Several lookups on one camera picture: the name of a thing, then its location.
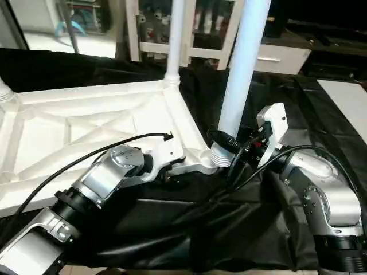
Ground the white plastic table leg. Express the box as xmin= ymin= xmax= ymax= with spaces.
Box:
xmin=164 ymin=0 xmax=186 ymax=88
xmin=0 ymin=77 xmax=15 ymax=105
xmin=209 ymin=0 xmax=274 ymax=168

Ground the black work mat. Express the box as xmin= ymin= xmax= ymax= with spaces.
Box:
xmin=0 ymin=47 xmax=367 ymax=273

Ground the white drawer unit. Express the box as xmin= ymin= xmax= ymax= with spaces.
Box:
xmin=252 ymin=43 xmax=314 ymax=76

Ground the white plastic table top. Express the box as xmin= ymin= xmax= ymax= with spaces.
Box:
xmin=0 ymin=77 xmax=222 ymax=218

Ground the white glass-door cabinet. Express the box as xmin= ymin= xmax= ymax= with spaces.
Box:
xmin=126 ymin=0 xmax=245 ymax=70

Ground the teal storage box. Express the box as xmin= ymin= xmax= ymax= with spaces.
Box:
xmin=56 ymin=0 xmax=111 ymax=33

